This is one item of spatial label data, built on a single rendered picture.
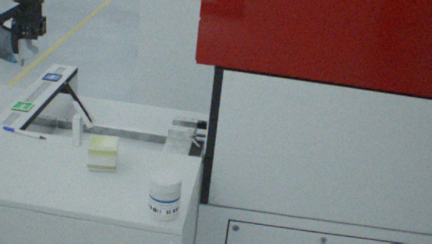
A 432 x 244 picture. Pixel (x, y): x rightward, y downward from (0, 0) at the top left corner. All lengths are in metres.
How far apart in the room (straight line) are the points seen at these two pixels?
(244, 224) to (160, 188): 0.47
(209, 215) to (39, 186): 0.51
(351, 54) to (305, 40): 0.12
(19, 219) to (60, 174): 0.16
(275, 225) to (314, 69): 0.48
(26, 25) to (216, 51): 0.56
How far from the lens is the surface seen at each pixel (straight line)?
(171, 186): 1.30
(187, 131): 1.89
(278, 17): 1.47
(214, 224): 1.73
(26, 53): 1.79
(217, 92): 1.54
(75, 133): 1.62
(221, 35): 1.49
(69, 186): 1.46
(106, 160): 1.51
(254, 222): 1.72
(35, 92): 2.01
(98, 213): 1.37
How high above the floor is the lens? 1.73
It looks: 25 degrees down
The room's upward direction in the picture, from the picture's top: 7 degrees clockwise
